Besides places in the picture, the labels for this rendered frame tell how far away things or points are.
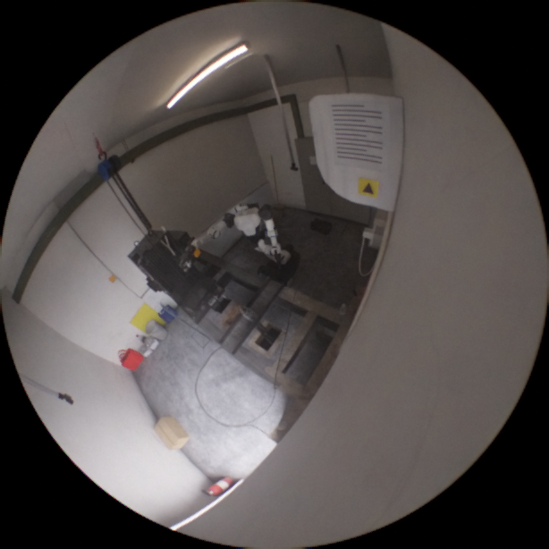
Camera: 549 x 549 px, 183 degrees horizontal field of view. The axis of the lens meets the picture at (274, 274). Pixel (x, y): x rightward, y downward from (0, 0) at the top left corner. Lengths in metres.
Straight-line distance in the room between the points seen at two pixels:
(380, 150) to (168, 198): 2.89
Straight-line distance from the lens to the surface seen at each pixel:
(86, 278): 2.98
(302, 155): 3.45
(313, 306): 1.73
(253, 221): 1.83
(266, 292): 1.89
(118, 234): 2.88
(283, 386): 1.56
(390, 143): 0.42
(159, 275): 1.85
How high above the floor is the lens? 2.20
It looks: 50 degrees down
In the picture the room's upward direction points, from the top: 20 degrees counter-clockwise
